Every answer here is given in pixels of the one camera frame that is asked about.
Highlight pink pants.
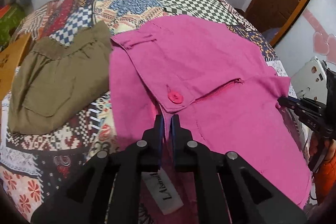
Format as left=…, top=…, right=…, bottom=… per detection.
left=109, top=15, right=311, bottom=223

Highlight person's right hand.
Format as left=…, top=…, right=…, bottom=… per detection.
left=308, top=134, right=336, bottom=162

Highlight patchwork patterned bedspread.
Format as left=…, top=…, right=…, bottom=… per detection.
left=1, top=0, right=286, bottom=223

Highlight olive green pants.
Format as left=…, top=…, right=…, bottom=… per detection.
left=7, top=21, right=112, bottom=135

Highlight green storage bag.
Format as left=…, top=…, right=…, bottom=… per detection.
left=0, top=3, right=26, bottom=51

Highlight white camera box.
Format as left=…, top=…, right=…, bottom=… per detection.
left=291, top=56, right=327, bottom=104

